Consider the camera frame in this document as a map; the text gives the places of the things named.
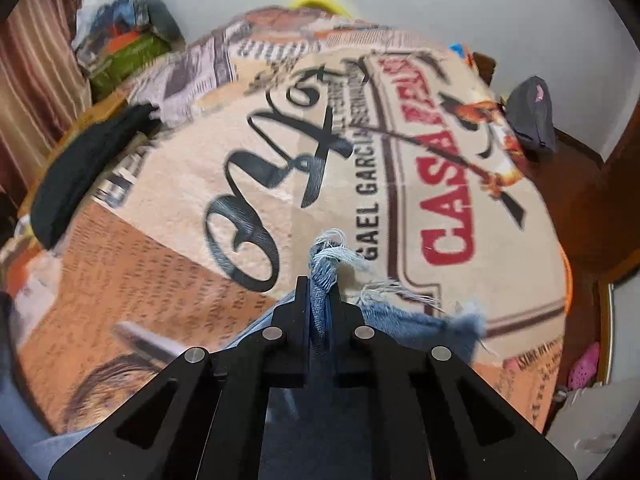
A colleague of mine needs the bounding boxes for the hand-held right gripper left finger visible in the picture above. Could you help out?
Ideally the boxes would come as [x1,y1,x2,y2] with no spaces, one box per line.
[47,276,311,480]

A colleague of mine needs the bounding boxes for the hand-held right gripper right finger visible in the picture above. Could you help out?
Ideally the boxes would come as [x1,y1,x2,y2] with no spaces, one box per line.
[327,280,581,480]

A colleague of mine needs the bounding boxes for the blue denim pants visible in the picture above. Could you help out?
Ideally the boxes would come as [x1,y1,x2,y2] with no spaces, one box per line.
[0,229,491,480]

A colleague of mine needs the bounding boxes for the printed blanket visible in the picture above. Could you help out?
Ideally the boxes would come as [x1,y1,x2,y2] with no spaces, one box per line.
[10,7,573,436]

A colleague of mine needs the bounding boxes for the pink clog shoe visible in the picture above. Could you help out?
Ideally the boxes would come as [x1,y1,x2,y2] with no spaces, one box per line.
[567,342,601,391]

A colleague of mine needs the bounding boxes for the black cloth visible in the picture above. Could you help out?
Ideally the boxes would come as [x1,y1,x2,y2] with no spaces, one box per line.
[30,102,161,251]

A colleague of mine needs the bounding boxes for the wooden framed panel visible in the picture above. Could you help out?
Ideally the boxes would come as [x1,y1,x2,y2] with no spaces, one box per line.
[597,267,640,391]

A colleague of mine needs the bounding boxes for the yellow curved object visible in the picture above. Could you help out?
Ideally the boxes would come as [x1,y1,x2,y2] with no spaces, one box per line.
[292,0,351,13]

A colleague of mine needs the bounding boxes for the pile of blue grey clothes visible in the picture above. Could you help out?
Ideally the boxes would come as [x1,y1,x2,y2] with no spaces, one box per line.
[75,0,183,61]

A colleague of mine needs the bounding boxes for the striped brown curtain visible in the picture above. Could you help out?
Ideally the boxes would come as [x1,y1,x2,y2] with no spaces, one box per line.
[0,0,93,201]

